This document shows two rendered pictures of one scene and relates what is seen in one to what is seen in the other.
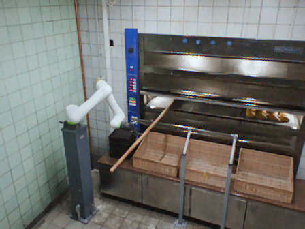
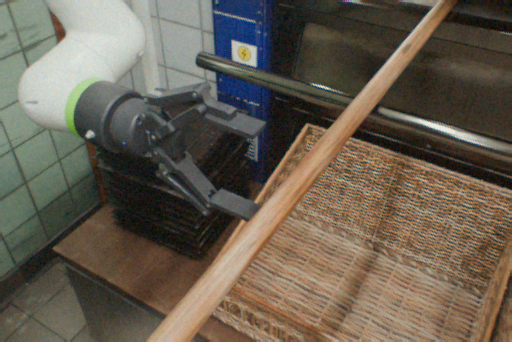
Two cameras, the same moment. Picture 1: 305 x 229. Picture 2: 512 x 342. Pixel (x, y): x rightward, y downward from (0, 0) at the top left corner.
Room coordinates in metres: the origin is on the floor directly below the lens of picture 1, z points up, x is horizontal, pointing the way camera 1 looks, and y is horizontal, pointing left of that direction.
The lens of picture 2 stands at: (2.21, 0.00, 1.58)
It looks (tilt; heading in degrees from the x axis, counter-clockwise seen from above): 40 degrees down; 10
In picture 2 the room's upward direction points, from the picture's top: straight up
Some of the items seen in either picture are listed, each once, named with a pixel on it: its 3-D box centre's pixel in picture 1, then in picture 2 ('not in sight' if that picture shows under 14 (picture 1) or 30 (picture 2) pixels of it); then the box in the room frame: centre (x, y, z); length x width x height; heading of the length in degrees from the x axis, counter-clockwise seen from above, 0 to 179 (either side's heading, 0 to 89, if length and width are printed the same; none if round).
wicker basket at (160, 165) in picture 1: (161, 152); (364, 257); (2.95, -0.13, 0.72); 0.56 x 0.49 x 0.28; 68
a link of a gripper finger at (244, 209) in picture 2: not in sight; (236, 205); (2.66, 0.10, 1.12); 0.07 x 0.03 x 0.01; 68
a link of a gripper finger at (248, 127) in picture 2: not in sight; (234, 121); (2.66, 0.10, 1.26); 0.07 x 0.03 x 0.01; 68
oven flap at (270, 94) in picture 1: (216, 88); not in sight; (2.99, -0.76, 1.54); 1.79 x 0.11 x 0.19; 68
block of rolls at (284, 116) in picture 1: (267, 108); not in sight; (3.18, -1.46, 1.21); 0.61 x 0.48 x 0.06; 158
